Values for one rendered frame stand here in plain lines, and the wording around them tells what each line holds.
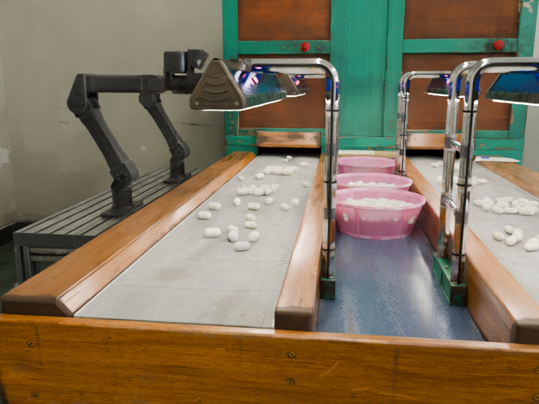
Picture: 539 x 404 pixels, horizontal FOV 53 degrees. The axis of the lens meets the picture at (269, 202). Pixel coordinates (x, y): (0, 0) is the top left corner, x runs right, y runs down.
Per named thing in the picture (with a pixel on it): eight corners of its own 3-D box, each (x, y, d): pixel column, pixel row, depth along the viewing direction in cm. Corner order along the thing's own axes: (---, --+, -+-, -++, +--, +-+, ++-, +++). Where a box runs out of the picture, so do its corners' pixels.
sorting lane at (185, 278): (74, 329, 80) (72, 315, 79) (257, 160, 255) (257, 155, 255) (273, 341, 76) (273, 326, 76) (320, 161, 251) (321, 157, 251)
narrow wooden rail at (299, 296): (273, 381, 78) (273, 310, 75) (320, 175, 253) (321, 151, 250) (311, 384, 77) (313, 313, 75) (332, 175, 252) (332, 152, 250)
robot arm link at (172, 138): (192, 154, 235) (154, 87, 231) (188, 155, 228) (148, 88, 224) (180, 160, 236) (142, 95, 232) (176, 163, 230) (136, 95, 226)
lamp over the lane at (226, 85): (188, 110, 77) (187, 58, 75) (256, 98, 137) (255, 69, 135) (244, 110, 76) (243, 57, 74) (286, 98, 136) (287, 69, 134)
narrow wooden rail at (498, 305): (508, 397, 73) (516, 323, 71) (391, 176, 249) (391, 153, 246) (550, 401, 73) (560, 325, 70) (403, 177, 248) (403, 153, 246)
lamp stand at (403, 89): (396, 198, 193) (403, 70, 183) (391, 187, 212) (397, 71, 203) (451, 199, 191) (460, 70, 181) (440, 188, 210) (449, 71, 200)
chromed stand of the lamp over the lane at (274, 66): (237, 295, 104) (233, 58, 95) (253, 262, 123) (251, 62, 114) (334, 300, 102) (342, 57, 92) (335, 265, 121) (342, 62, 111)
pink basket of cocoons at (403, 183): (346, 219, 163) (347, 188, 161) (318, 201, 188) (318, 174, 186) (426, 214, 169) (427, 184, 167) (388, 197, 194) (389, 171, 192)
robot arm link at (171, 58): (192, 52, 167) (155, 52, 169) (184, 50, 159) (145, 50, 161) (192, 90, 170) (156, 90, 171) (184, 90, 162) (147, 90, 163)
